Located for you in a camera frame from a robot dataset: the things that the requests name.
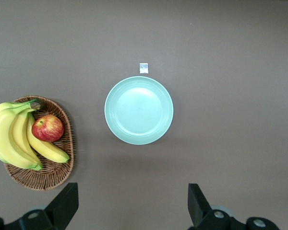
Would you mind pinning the small square table marker sticker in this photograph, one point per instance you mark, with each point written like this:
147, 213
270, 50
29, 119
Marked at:
143, 68

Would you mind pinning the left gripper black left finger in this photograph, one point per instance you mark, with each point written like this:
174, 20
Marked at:
62, 206

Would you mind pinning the brown wicker basket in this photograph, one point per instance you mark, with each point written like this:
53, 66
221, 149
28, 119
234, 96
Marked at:
50, 175

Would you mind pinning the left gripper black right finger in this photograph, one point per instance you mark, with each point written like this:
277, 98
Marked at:
199, 208

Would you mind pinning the light green round plate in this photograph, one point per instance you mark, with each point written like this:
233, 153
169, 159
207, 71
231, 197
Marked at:
138, 110

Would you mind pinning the red apple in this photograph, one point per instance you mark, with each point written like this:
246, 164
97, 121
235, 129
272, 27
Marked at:
48, 128

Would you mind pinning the yellow banana bunch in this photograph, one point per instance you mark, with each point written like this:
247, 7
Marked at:
4, 134

